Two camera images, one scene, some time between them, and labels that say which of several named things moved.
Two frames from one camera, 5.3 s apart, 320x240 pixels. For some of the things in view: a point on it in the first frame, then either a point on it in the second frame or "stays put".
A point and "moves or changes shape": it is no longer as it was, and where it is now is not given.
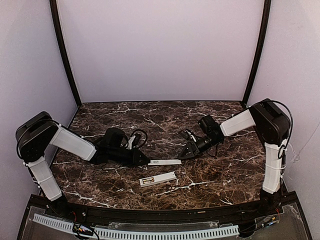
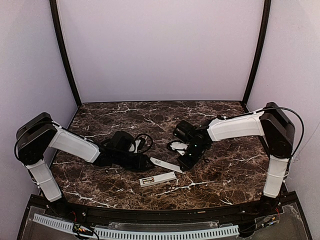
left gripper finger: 139,159 to 148,165
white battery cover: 161,162 moves or changes shape
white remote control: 147,181 stays put
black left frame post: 55,20 stays put
